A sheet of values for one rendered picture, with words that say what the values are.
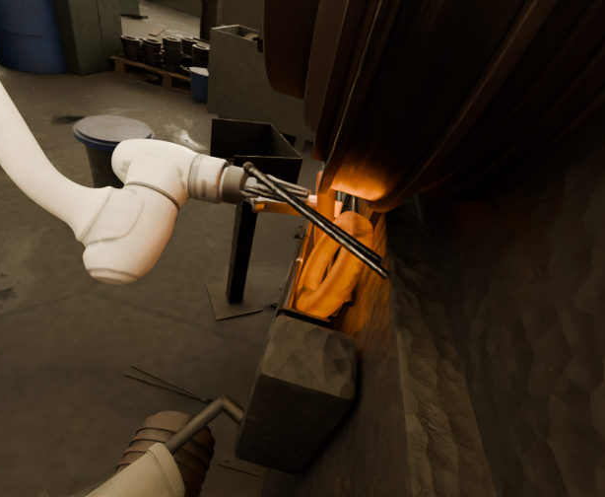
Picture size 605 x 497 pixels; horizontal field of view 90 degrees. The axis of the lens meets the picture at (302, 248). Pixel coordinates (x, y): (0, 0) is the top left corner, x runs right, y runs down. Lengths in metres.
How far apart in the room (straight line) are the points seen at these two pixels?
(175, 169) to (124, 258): 0.19
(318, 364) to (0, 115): 0.54
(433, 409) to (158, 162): 0.56
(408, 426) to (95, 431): 1.02
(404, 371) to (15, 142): 0.58
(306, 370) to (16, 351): 1.17
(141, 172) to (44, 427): 0.83
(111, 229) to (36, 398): 0.80
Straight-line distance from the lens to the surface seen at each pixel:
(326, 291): 0.42
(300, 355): 0.32
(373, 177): 0.27
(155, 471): 0.39
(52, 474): 1.16
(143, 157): 0.64
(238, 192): 0.60
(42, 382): 1.29
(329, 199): 0.57
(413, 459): 0.24
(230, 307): 1.36
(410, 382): 0.26
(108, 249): 0.56
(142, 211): 0.57
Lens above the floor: 1.07
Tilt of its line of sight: 38 degrees down
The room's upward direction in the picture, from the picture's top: 18 degrees clockwise
